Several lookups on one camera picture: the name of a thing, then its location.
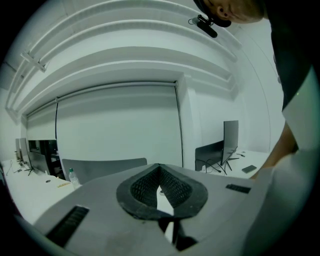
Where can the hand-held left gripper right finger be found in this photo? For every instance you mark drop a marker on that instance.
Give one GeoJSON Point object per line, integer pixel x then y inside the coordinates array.
{"type": "Point", "coordinates": [220, 212]}

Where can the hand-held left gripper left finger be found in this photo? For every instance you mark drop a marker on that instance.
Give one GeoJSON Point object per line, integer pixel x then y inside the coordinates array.
{"type": "Point", "coordinates": [100, 212]}

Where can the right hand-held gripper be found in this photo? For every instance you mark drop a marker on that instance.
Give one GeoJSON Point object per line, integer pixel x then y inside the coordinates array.
{"type": "Point", "coordinates": [287, 205]}

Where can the person's right forearm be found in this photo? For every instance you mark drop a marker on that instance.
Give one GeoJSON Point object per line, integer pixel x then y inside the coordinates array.
{"type": "Point", "coordinates": [280, 150]}

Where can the clear plastic water bottle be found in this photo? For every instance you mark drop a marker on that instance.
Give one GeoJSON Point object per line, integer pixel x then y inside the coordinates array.
{"type": "Point", "coordinates": [74, 178]}

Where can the grey desk divider panel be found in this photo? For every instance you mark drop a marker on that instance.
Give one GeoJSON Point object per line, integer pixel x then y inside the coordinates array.
{"type": "Point", "coordinates": [105, 168]}

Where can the yellow ruler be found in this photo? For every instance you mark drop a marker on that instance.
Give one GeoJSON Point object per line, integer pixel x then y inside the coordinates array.
{"type": "Point", "coordinates": [64, 185]}

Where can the black smartphone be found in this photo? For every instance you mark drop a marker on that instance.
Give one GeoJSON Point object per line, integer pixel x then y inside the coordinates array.
{"type": "Point", "coordinates": [249, 169]}

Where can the dark desk divider panel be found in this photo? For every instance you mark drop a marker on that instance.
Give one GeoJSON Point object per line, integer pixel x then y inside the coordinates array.
{"type": "Point", "coordinates": [208, 155]}

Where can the thin dark computer monitor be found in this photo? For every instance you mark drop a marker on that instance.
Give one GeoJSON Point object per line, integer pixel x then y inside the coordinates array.
{"type": "Point", "coordinates": [230, 140]}

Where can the black open cabinet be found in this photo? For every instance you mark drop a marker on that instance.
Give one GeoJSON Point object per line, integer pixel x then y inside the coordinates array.
{"type": "Point", "coordinates": [45, 156]}

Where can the large white roller blind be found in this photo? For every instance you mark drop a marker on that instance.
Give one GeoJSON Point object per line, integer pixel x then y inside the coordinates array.
{"type": "Point", "coordinates": [117, 125]}

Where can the small white roller blind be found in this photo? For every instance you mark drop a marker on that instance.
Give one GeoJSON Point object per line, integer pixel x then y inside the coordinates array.
{"type": "Point", "coordinates": [41, 125]}

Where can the person's dark shirt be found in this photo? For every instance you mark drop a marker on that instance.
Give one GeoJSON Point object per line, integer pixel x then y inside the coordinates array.
{"type": "Point", "coordinates": [292, 50]}

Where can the person's face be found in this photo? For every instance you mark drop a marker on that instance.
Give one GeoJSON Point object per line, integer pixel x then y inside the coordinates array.
{"type": "Point", "coordinates": [240, 10]}

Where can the white ceiling bracket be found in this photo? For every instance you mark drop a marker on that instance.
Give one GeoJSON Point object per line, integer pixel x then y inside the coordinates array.
{"type": "Point", "coordinates": [33, 62]}

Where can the black head-mounted camera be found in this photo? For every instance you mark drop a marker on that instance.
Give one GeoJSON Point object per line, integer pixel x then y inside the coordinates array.
{"type": "Point", "coordinates": [206, 26]}

